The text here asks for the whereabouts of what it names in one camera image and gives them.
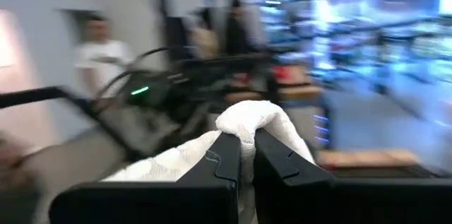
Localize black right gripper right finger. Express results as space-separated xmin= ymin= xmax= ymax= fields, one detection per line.
xmin=253 ymin=128 xmax=452 ymax=224

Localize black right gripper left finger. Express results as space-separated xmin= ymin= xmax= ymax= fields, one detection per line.
xmin=49 ymin=131 xmax=243 ymax=224

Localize white towel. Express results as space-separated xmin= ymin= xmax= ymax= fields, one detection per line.
xmin=101 ymin=100 xmax=317 ymax=224

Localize person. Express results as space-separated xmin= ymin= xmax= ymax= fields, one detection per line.
xmin=73 ymin=11 xmax=136 ymax=100

